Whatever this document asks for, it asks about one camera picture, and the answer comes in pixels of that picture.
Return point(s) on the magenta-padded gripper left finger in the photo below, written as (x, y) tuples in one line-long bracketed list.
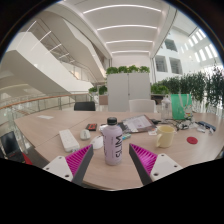
[(58, 165)]

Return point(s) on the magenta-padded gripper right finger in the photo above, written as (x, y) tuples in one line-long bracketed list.
[(165, 165)]

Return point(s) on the lilac drink bottle black cap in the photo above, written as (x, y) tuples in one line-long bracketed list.
[(112, 146)]

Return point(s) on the clear plastic water bottle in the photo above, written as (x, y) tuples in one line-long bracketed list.
[(166, 110)]

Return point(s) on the white power strip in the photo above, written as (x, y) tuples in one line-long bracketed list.
[(69, 140)]

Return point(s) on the pale yellow mug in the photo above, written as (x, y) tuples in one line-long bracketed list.
[(166, 136)]

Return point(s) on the flat round red coaster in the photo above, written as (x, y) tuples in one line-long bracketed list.
[(192, 140)]

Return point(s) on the white computer mouse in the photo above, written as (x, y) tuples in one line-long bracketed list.
[(97, 142), (85, 134)]

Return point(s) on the small teal packet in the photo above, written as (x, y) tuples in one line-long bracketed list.
[(126, 136)]

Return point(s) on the tablet in dark case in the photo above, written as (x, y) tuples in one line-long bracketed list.
[(138, 123)]

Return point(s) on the white paper sheet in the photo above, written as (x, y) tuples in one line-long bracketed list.
[(45, 117)]

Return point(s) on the small red black box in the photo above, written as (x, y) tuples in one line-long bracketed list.
[(91, 127)]

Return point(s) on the black chair with red seat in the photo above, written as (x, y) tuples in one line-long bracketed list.
[(10, 145)]

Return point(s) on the dark blue keyboard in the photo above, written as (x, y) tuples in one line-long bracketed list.
[(206, 125)]

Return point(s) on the green tote bag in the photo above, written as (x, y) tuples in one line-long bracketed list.
[(181, 106)]

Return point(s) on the white office chair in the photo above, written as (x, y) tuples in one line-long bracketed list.
[(141, 106)]

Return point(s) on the black office chair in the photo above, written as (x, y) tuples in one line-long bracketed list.
[(84, 106)]

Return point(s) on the white cabinet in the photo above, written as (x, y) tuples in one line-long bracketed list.
[(128, 91)]

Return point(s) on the green hedge plant row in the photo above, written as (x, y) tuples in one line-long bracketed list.
[(196, 86)]

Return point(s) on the green plants atop cabinet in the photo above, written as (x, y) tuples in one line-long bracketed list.
[(128, 69)]

